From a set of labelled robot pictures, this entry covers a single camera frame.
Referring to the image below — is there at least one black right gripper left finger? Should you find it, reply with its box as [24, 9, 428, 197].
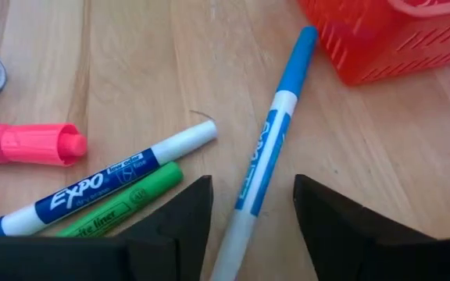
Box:
[0, 175, 214, 281]

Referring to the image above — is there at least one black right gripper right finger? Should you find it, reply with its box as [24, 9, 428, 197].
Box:
[293, 174, 450, 281]

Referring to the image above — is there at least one green Brite Liner highlighter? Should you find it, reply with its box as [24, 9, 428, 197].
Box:
[55, 161, 184, 238]

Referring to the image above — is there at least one dark blue Expo marker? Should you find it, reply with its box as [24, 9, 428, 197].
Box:
[0, 119, 219, 238]

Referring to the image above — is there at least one light blue Expo marker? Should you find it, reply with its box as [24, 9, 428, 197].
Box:
[209, 25, 320, 281]

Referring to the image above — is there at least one coral highlighter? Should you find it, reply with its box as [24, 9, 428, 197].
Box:
[0, 122, 88, 168]

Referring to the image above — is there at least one red plastic basket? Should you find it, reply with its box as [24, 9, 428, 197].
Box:
[297, 0, 450, 87]

